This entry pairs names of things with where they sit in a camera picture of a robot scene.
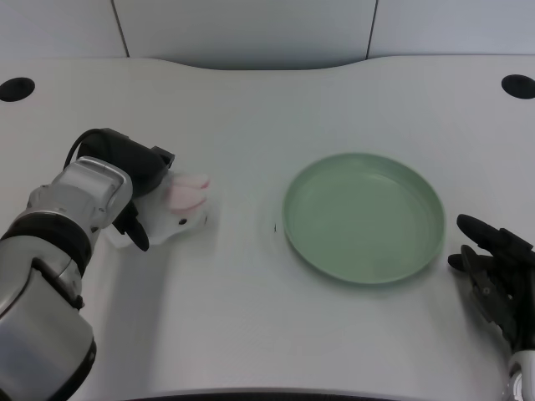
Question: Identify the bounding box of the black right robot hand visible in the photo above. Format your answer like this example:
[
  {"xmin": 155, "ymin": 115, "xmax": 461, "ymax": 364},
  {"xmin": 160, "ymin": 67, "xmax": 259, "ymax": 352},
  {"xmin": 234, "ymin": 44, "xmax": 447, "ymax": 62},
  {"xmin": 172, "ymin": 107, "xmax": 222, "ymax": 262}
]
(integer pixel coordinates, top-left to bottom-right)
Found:
[{"xmin": 447, "ymin": 214, "xmax": 535, "ymax": 353}]

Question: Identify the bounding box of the white pink-eared rabbit doll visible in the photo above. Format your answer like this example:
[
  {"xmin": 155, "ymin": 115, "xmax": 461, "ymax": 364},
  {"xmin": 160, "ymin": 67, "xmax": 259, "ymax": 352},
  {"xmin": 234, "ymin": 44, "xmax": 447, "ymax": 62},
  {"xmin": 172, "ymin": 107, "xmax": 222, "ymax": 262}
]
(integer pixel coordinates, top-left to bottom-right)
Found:
[{"xmin": 102, "ymin": 168, "xmax": 212, "ymax": 250}]

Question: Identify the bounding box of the black table cable grommet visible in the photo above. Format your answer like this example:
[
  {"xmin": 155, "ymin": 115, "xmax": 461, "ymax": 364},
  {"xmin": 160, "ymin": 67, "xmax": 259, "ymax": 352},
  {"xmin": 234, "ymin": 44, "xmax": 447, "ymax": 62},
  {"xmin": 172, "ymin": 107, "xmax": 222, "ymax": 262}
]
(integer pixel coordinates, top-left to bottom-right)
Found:
[
  {"xmin": 501, "ymin": 74, "xmax": 535, "ymax": 100},
  {"xmin": 0, "ymin": 77, "xmax": 37, "ymax": 102}
]

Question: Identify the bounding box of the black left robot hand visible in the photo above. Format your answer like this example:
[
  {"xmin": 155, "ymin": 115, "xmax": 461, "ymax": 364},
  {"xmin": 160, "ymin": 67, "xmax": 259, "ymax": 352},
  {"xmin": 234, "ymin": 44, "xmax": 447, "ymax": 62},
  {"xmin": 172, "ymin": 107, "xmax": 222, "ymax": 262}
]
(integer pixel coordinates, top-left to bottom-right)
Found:
[{"xmin": 78, "ymin": 129, "xmax": 175, "ymax": 252}]

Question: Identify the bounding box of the green round plate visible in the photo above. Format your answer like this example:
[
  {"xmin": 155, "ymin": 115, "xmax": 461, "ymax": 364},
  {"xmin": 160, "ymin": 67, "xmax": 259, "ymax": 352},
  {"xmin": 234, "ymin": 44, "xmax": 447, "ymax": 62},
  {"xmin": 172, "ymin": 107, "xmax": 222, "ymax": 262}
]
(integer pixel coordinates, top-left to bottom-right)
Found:
[{"xmin": 282, "ymin": 153, "xmax": 446, "ymax": 287}]

